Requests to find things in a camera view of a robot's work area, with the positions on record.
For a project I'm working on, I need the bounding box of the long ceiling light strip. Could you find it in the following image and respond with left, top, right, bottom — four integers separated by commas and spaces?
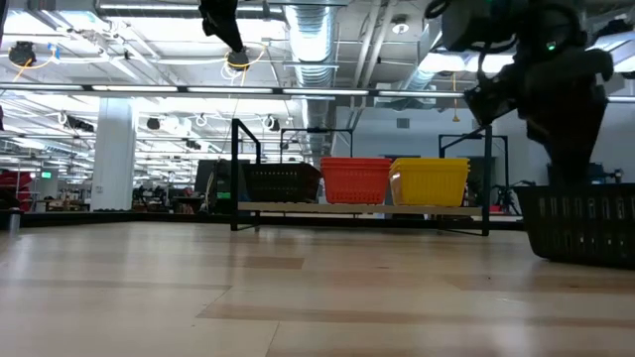
0, 82, 635, 104

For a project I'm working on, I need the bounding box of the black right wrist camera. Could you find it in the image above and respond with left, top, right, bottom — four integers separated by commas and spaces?
463, 73, 522, 128

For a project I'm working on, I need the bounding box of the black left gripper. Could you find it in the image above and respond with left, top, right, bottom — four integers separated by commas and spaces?
199, 0, 246, 55

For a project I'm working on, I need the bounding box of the black ceiling cable reel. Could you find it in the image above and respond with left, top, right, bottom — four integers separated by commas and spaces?
8, 41, 38, 68

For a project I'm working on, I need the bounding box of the black metal wooden shelf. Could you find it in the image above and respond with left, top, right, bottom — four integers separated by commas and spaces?
230, 118, 493, 237

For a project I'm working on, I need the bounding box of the yellow hanging cord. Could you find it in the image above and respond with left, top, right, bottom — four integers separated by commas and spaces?
449, 72, 461, 124

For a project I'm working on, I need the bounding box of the black monitor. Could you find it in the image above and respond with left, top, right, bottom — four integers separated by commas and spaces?
193, 158, 249, 214

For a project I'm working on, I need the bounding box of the white pillar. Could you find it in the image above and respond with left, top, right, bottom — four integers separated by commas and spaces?
90, 97, 139, 213

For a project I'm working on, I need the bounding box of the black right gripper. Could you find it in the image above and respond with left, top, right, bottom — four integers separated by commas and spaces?
515, 49, 615, 187

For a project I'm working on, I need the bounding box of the large silver ribbed duct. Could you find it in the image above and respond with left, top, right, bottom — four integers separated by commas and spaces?
283, 4, 339, 168

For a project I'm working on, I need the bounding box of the red equipment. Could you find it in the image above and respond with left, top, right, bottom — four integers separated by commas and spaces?
0, 170, 34, 213

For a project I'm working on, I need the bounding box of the black background equipment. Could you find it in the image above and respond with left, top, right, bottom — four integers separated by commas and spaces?
587, 162, 625, 185

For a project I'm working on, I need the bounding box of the grey trash can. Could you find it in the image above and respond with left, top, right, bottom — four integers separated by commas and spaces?
0, 206, 23, 232

